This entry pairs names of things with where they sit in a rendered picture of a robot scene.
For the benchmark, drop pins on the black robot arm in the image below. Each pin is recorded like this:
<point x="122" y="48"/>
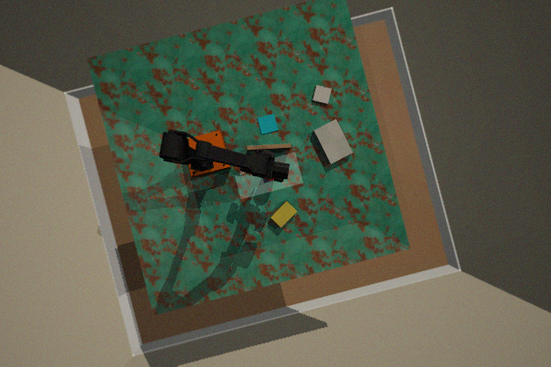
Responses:
<point x="175" y="149"/>

